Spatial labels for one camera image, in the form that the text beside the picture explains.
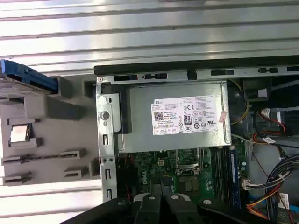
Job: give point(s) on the grey parts rack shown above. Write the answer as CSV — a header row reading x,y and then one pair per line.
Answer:
x,y
58,130

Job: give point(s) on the metal socket cover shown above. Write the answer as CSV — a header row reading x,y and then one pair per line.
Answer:
x,y
184,172

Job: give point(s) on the silver power supply unit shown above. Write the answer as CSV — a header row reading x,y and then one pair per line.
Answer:
x,y
140,130

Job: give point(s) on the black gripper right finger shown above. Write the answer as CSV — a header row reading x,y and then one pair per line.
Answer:
x,y
182,210

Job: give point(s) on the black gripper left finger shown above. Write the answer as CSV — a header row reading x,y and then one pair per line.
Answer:
x,y
149,210

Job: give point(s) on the blue RAM stick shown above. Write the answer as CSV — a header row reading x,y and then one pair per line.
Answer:
x,y
234,177

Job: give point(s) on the green motherboard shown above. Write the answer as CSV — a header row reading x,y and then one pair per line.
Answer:
x,y
147,168

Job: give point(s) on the black open PC case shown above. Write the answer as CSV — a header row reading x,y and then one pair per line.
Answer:
x,y
105,140

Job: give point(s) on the hard disk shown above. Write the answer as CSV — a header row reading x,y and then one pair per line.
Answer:
x,y
35,77

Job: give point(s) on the dark RAM stick with label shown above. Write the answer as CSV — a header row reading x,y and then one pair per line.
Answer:
x,y
39,158

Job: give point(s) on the black RAM slot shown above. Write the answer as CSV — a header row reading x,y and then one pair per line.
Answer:
x,y
226,177
221,177
216,177

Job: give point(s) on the CPU socket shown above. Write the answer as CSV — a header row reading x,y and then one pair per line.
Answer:
x,y
191,185

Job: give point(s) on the silver CPU chip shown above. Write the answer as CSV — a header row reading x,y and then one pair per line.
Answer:
x,y
19,133

